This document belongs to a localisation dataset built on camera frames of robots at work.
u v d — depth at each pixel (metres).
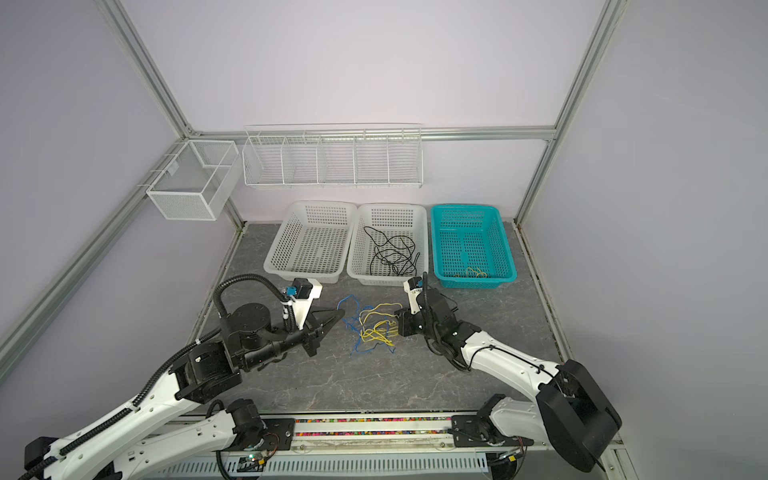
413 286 0.75
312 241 1.15
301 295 0.52
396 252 1.11
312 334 0.53
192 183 0.94
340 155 0.98
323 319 0.57
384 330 0.72
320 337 0.54
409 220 1.16
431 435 0.75
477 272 1.04
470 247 1.12
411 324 0.74
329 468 0.77
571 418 0.41
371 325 0.72
